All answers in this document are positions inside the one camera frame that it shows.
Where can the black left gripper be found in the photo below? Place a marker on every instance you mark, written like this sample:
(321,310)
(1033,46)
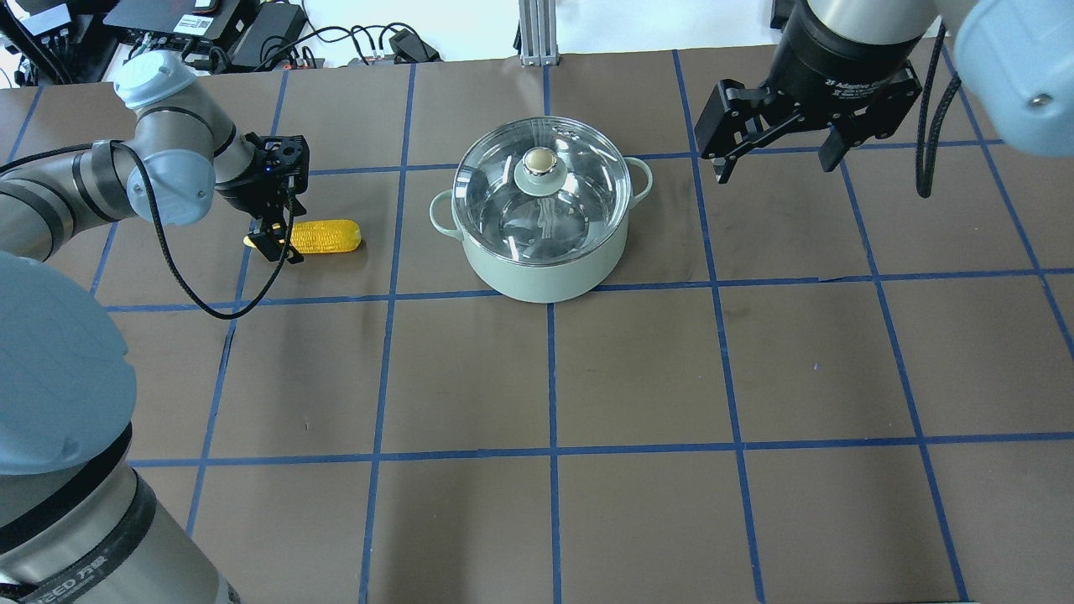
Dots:
(248,185)

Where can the pale green cooking pot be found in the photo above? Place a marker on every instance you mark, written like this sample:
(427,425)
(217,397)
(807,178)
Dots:
(540,284)

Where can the glass pot lid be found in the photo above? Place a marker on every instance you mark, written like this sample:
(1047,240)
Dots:
(543,190)

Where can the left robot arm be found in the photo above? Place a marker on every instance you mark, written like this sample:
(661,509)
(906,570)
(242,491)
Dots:
(80,523)

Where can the aluminium frame post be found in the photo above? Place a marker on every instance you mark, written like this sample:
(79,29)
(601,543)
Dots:
(536,33)

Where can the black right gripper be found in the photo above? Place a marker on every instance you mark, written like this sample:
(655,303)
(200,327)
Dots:
(826,54)

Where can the yellow corn cob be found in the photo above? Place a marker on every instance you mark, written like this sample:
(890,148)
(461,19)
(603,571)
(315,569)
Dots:
(328,237)

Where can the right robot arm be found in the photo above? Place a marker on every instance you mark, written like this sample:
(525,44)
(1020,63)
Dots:
(1014,56)

